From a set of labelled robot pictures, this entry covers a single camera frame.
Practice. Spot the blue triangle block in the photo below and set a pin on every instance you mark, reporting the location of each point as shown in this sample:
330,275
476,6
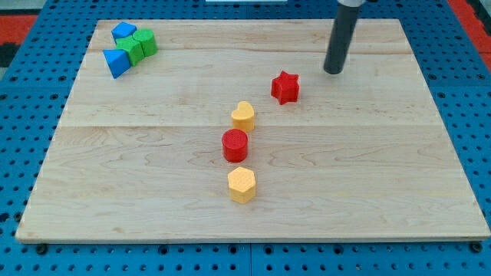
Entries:
117,61

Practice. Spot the red cylinder block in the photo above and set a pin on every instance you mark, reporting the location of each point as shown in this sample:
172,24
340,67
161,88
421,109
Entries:
235,145

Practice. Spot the light wooden board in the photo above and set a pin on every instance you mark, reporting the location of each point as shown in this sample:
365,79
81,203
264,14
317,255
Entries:
362,156

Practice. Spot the yellow heart block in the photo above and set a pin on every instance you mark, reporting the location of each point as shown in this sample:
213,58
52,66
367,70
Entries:
243,117

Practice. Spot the yellow hexagon block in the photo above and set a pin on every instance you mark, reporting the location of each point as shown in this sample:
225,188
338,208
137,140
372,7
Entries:
242,185

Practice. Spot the red star block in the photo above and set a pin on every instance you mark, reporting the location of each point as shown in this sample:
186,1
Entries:
285,88

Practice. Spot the green cylinder block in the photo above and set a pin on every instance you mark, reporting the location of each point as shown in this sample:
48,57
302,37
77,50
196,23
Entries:
146,38

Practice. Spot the green cube block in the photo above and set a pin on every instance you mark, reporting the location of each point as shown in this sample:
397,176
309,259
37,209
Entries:
133,49

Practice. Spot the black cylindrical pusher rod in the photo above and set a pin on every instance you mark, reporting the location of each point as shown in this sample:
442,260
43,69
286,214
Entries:
341,35

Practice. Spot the blue cube block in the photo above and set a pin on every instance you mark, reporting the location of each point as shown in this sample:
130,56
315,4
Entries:
123,30

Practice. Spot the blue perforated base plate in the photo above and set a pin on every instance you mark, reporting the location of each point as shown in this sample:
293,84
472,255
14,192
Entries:
36,85

